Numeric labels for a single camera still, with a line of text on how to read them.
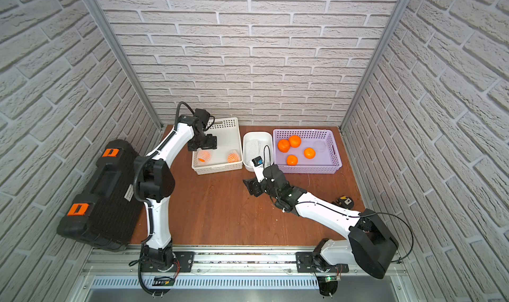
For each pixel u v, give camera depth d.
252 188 0.71
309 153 1.03
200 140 0.81
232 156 1.00
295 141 1.08
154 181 0.55
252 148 1.05
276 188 0.61
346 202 0.87
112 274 0.71
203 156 1.01
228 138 1.13
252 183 0.71
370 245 0.41
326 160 1.03
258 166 0.70
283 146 1.02
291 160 1.00
